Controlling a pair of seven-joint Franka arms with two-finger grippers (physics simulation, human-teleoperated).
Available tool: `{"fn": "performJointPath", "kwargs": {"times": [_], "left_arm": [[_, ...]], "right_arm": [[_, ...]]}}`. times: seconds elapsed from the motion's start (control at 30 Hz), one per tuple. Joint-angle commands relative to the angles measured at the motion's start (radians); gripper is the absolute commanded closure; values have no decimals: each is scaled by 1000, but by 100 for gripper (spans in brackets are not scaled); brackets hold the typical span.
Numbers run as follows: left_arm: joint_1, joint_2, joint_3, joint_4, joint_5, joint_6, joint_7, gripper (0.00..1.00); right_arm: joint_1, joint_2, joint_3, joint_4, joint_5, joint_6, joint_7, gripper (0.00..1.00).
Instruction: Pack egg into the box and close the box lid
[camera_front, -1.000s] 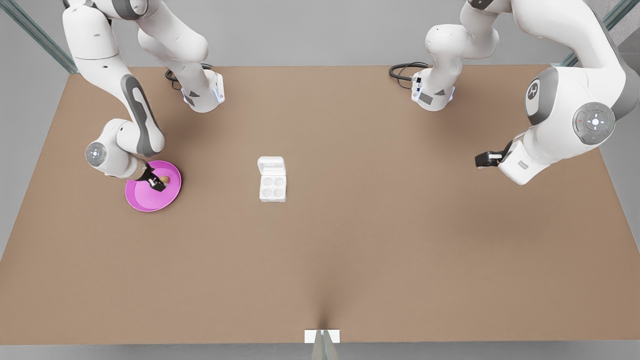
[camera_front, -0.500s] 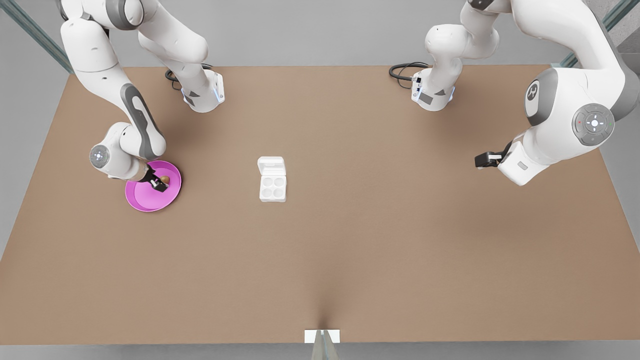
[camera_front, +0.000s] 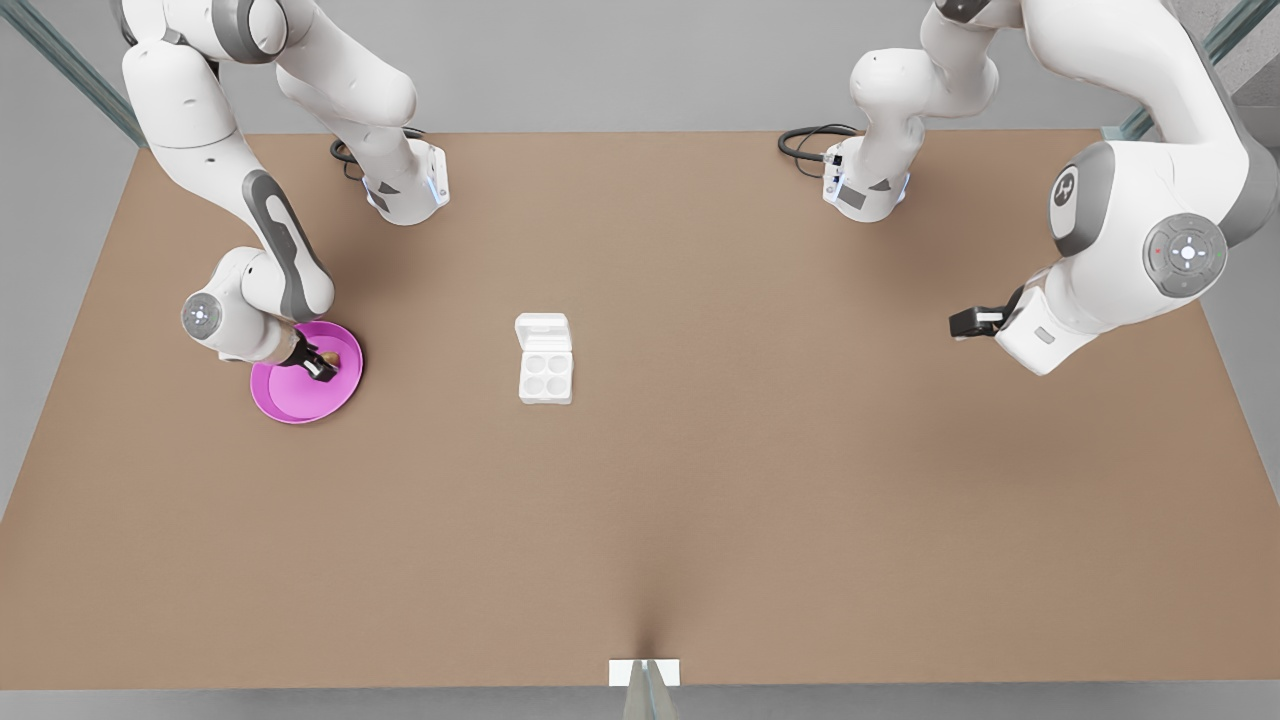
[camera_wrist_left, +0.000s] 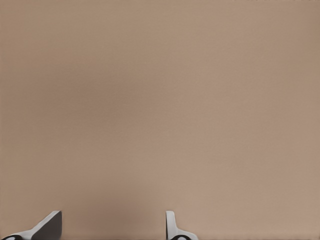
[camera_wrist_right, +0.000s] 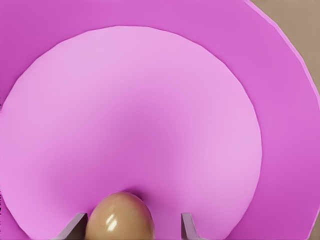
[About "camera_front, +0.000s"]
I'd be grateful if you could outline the white egg box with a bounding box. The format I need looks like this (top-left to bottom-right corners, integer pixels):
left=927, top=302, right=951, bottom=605
left=515, top=313, right=575, bottom=406

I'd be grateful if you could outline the magenta plastic plate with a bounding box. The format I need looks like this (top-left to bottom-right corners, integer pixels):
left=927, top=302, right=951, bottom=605
left=250, top=321, right=364, bottom=425

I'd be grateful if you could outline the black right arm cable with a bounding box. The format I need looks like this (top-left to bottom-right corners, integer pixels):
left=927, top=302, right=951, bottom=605
left=330, top=127, right=426, bottom=182

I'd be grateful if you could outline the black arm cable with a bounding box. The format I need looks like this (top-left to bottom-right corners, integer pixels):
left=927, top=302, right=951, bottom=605
left=777, top=124, right=863, bottom=180
left=330, top=127, right=426, bottom=182

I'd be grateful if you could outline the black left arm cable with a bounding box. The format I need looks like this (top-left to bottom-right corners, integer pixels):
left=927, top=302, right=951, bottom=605
left=777, top=124, right=863, bottom=180

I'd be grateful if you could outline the silver frame post with foot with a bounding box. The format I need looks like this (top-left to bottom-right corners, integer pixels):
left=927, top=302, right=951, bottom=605
left=609, top=659, right=681, bottom=720

